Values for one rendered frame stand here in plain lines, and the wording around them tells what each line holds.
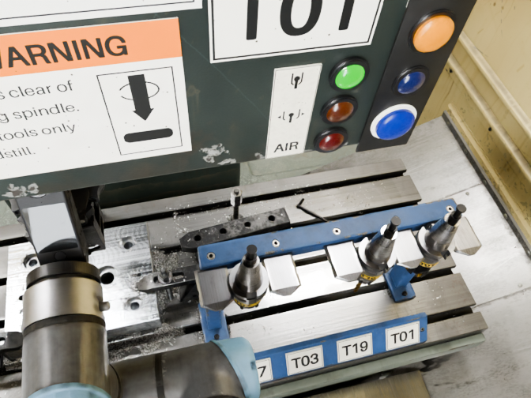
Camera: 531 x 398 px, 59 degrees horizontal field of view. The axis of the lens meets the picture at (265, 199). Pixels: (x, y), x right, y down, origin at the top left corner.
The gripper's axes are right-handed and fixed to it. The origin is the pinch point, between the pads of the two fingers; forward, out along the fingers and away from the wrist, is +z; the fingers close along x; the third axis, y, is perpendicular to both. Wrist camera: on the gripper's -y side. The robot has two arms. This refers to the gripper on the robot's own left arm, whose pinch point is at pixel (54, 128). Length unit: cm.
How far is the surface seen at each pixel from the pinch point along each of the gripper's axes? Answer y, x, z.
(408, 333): 52, 56, -23
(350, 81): -24.1, 24.6, -21.8
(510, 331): 66, 88, -26
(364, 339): 51, 46, -22
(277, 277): 24.9, 26.5, -15.0
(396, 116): -20.2, 29.1, -22.0
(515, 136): 43, 101, 16
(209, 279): 25.0, 15.7, -12.9
